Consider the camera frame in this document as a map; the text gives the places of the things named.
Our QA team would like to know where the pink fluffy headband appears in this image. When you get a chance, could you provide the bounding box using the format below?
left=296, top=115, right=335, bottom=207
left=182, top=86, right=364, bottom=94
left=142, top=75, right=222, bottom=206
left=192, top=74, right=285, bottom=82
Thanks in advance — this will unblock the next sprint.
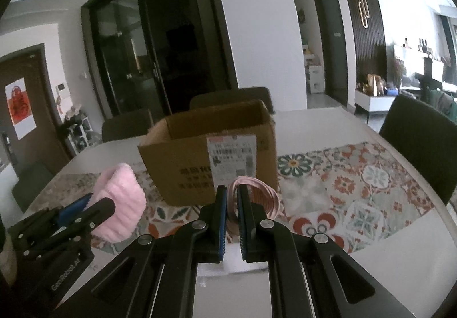
left=85, top=163, right=147, bottom=244

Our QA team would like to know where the dark green right chair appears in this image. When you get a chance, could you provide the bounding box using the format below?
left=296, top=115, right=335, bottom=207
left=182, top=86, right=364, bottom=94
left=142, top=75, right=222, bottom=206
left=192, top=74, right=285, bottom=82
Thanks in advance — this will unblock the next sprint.
left=380, top=94, right=456, bottom=204

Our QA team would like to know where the white cloth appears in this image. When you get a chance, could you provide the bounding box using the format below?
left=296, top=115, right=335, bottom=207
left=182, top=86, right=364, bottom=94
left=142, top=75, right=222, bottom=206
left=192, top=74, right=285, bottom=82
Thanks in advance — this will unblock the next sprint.
left=197, top=243, right=268, bottom=278

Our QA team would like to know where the red poster on door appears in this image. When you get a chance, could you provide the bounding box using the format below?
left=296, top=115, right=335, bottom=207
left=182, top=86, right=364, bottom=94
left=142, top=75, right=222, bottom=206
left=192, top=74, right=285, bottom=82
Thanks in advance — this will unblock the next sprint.
left=5, top=78, right=36, bottom=140

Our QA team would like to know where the dark left chair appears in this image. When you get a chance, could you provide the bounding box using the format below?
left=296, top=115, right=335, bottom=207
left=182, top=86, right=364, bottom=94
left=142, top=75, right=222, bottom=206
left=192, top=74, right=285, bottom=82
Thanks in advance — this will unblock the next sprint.
left=101, top=108, right=153, bottom=142

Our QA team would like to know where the pink cable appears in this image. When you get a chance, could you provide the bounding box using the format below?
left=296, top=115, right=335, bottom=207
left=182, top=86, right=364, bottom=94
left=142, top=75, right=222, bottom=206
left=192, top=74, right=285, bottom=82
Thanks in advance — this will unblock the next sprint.
left=226, top=175, right=286, bottom=235

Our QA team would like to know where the dark chair behind table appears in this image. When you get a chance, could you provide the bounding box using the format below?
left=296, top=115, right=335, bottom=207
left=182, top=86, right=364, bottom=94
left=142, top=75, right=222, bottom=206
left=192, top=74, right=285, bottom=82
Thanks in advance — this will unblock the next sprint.
left=190, top=87, right=274, bottom=115

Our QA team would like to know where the brown cardboard box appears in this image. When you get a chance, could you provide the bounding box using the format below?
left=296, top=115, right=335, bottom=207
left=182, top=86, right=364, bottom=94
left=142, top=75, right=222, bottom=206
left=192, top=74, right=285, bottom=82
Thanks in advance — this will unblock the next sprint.
left=138, top=100, right=278, bottom=207

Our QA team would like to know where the white low tv cabinet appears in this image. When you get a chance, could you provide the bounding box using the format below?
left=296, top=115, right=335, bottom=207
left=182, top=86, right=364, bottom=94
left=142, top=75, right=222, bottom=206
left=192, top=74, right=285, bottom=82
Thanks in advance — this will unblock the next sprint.
left=355, top=74, right=400, bottom=124

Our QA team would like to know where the shoe rack with items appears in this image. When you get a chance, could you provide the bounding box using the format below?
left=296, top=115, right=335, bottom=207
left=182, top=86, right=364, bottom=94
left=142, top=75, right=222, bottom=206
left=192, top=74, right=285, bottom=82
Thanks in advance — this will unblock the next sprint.
left=60, top=106, right=98, bottom=156

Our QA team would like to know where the patterned floral table runner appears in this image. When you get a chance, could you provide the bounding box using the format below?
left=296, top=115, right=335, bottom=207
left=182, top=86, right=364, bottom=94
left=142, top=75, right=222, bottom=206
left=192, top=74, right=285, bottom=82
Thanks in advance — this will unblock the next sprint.
left=27, top=138, right=434, bottom=253

